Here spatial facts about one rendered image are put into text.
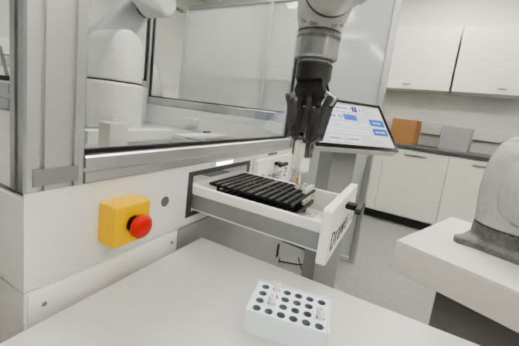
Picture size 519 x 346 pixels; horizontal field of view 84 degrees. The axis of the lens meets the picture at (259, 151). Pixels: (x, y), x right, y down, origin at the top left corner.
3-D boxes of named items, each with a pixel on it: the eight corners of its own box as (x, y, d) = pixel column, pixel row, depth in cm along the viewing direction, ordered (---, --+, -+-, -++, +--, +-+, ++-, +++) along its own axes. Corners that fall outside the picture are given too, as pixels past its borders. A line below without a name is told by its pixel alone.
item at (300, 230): (344, 217, 78) (347, 195, 77) (317, 253, 55) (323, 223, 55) (223, 184, 96) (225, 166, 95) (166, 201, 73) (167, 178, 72)
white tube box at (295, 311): (327, 318, 48) (330, 298, 48) (325, 358, 40) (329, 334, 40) (257, 297, 51) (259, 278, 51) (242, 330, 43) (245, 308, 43)
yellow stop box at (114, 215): (151, 236, 53) (154, 199, 52) (116, 252, 46) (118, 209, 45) (132, 228, 55) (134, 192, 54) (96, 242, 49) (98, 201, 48)
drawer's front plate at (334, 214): (351, 222, 79) (357, 184, 77) (323, 267, 53) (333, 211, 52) (344, 220, 80) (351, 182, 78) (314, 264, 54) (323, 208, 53)
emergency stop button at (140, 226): (154, 235, 50) (155, 213, 50) (134, 243, 47) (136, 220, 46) (141, 230, 51) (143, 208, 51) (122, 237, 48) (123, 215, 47)
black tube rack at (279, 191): (312, 212, 78) (315, 189, 77) (287, 232, 63) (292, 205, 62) (242, 192, 88) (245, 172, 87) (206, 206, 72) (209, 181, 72)
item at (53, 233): (290, 179, 130) (295, 147, 128) (23, 294, 40) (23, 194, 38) (144, 144, 172) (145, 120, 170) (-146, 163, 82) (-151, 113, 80)
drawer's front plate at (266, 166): (287, 179, 121) (290, 154, 120) (254, 192, 96) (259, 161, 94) (283, 178, 122) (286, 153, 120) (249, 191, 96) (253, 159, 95)
